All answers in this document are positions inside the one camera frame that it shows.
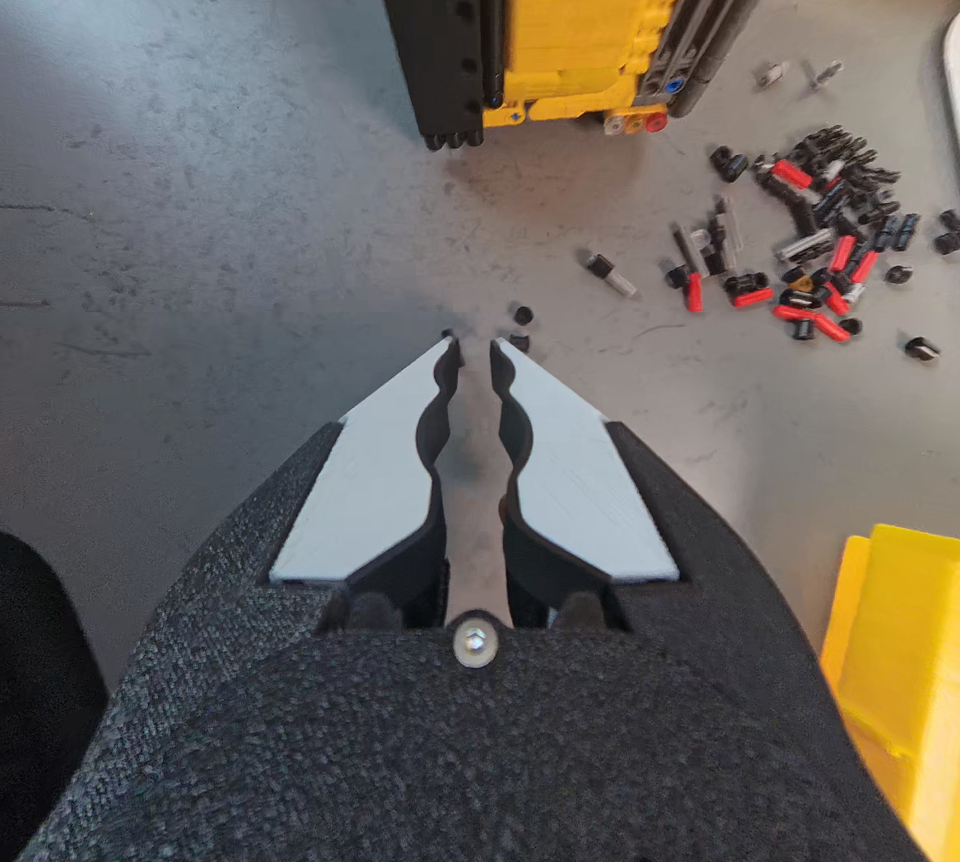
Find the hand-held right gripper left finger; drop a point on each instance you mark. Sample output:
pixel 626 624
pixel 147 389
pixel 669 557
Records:
pixel 360 494

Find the yellow storage bin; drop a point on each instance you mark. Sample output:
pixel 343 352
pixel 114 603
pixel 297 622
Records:
pixel 907 652

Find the yellow lego vehicle model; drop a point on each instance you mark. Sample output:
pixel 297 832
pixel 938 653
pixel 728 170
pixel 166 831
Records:
pixel 570 14

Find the pile of small lego pins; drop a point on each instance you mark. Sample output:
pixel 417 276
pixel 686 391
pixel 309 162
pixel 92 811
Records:
pixel 817 231

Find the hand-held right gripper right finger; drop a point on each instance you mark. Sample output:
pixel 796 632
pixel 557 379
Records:
pixel 585 494

